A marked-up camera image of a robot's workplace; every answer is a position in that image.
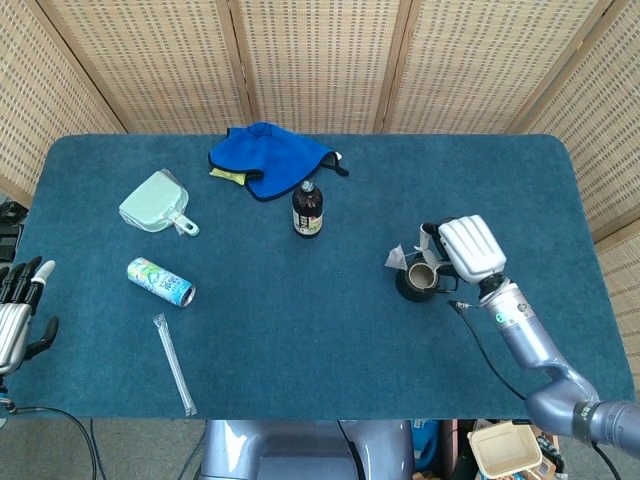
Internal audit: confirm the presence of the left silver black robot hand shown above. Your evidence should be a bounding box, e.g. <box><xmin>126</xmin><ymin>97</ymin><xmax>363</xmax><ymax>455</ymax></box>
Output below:
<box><xmin>0</xmin><ymin>256</ymin><xmax>60</xmax><ymax>376</ymax></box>

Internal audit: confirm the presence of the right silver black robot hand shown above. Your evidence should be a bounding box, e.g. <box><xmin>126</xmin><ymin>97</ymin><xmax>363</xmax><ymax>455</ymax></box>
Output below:
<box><xmin>418</xmin><ymin>214</ymin><xmax>509</xmax><ymax>284</ymax></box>

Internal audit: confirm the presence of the white tea bag with string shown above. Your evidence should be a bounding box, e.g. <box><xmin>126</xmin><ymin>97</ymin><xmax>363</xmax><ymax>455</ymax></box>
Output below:
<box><xmin>384</xmin><ymin>234</ymin><xmax>436</xmax><ymax>274</ymax></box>

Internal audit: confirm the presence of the dark tea bottle with label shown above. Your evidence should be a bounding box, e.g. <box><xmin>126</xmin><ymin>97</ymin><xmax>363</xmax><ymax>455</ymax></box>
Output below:
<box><xmin>291</xmin><ymin>180</ymin><xmax>325</xmax><ymax>240</ymax></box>

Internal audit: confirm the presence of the black cup with lid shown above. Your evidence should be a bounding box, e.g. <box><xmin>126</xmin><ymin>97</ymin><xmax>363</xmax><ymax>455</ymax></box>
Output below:
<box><xmin>395</xmin><ymin>249</ymin><xmax>460</xmax><ymax>303</ymax></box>

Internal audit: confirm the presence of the black equipment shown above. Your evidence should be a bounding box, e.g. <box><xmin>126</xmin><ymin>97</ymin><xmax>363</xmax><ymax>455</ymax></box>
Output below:
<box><xmin>0</xmin><ymin>199</ymin><xmax>25</xmax><ymax>261</ymax></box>

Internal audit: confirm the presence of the green blue drink can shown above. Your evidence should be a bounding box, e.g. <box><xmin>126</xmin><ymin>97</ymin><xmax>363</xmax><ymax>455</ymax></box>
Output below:
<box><xmin>126</xmin><ymin>256</ymin><xmax>197</xmax><ymax>309</ymax></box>

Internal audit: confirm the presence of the clear wrapped straw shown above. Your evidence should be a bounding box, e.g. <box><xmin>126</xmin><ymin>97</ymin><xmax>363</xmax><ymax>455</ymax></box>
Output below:
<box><xmin>152</xmin><ymin>313</ymin><xmax>198</xmax><ymax>417</ymax></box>

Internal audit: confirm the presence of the light green dustpan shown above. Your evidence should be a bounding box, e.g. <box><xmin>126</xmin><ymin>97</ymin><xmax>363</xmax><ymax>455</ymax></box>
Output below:
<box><xmin>118</xmin><ymin>170</ymin><xmax>201</xmax><ymax>238</ymax></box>

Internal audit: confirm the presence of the blue carpet table mat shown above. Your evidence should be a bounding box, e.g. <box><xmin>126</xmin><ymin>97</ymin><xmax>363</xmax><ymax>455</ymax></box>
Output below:
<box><xmin>2</xmin><ymin>132</ymin><xmax>636</xmax><ymax>421</ymax></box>

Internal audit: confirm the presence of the beige takeaway box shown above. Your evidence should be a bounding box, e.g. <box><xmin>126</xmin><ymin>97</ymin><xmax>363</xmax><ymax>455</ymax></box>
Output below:
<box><xmin>467</xmin><ymin>419</ymin><xmax>544</xmax><ymax>480</ymax></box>

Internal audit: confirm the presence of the blue package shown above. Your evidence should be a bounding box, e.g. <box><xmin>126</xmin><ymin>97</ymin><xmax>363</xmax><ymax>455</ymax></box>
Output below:
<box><xmin>410</xmin><ymin>419</ymin><xmax>440</xmax><ymax>471</ymax></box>

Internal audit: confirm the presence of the blue cloth with black trim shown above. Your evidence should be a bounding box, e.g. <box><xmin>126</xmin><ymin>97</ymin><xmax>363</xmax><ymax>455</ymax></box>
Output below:
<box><xmin>207</xmin><ymin>121</ymin><xmax>350</xmax><ymax>203</ymax></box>

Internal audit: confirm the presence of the wicker folding screen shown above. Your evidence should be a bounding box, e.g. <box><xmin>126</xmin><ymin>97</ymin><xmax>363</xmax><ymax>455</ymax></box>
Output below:
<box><xmin>0</xmin><ymin>0</ymin><xmax>640</xmax><ymax>396</ymax></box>

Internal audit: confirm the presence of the yellow packet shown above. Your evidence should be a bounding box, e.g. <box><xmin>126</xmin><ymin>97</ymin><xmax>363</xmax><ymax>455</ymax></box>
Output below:
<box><xmin>208</xmin><ymin>167</ymin><xmax>250</xmax><ymax>187</ymax></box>

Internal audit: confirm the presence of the blue-grey robot torso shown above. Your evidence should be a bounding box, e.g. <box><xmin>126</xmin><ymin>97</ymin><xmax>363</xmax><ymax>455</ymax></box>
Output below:
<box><xmin>199</xmin><ymin>418</ymin><xmax>416</xmax><ymax>480</ymax></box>

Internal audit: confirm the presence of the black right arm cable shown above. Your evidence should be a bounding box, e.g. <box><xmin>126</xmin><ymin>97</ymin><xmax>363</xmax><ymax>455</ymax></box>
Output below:
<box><xmin>448</xmin><ymin>298</ymin><xmax>621</xmax><ymax>480</ymax></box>

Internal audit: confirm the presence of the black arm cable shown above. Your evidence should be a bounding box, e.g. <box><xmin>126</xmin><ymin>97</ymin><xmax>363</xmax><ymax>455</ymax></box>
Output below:
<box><xmin>0</xmin><ymin>403</ymin><xmax>99</xmax><ymax>480</ymax></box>
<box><xmin>448</xmin><ymin>298</ymin><xmax>621</xmax><ymax>480</ymax></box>

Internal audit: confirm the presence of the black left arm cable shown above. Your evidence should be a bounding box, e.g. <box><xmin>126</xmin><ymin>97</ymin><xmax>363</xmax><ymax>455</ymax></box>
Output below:
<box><xmin>0</xmin><ymin>403</ymin><xmax>99</xmax><ymax>480</ymax></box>

